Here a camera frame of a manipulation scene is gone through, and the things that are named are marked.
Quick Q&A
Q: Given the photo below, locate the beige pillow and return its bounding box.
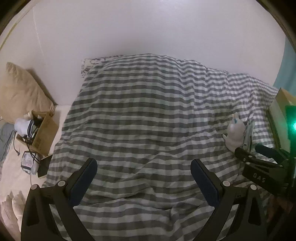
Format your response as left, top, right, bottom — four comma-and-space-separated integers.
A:
1, 62, 55, 123

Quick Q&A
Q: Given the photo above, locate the teal curtain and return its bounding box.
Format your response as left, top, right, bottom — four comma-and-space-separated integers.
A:
273, 38, 296, 95

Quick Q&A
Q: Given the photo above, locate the white plush rabbit toy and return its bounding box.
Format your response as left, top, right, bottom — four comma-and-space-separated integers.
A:
222, 113, 245, 153

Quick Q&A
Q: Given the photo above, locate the small brown cardboard box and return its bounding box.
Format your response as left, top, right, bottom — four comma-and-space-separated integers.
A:
16, 111, 59, 157

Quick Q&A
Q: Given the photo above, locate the grey white checked duvet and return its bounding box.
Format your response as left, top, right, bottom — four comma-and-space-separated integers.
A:
44, 54, 278, 240

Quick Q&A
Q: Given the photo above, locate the white sock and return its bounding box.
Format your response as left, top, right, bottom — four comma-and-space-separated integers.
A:
14, 118, 34, 137

